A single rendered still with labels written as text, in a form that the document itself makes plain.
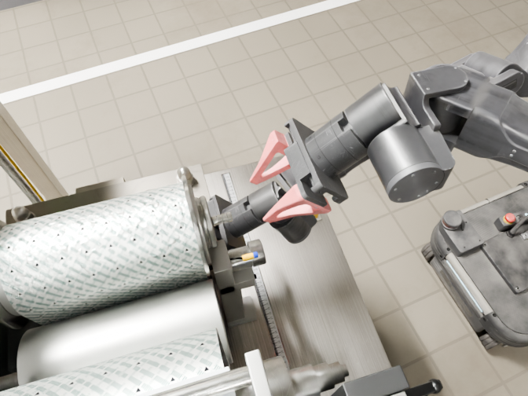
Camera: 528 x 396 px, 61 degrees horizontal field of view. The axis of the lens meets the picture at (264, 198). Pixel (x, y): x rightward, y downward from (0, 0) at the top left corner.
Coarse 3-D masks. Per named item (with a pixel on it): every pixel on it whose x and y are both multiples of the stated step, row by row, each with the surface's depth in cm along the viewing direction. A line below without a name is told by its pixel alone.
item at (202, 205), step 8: (200, 200) 61; (200, 208) 60; (208, 208) 60; (200, 216) 59; (208, 216) 60; (208, 224) 59; (208, 232) 60; (208, 240) 60; (216, 240) 61; (208, 248) 62
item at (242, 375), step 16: (256, 352) 34; (224, 368) 35; (240, 368) 34; (256, 368) 33; (176, 384) 35; (192, 384) 33; (208, 384) 33; (224, 384) 33; (240, 384) 33; (256, 384) 33
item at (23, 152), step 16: (0, 112) 133; (0, 128) 137; (16, 128) 143; (16, 144) 144; (16, 160) 150; (32, 160) 152; (32, 176) 159; (48, 176) 162; (48, 192) 169; (64, 192) 178
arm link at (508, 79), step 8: (456, 64) 81; (480, 72) 75; (504, 72) 75; (512, 72) 74; (520, 72) 74; (496, 80) 74; (504, 80) 74; (512, 80) 74; (520, 80) 75; (512, 88) 75; (360, 160) 75; (352, 168) 75; (288, 176) 74; (344, 176) 75
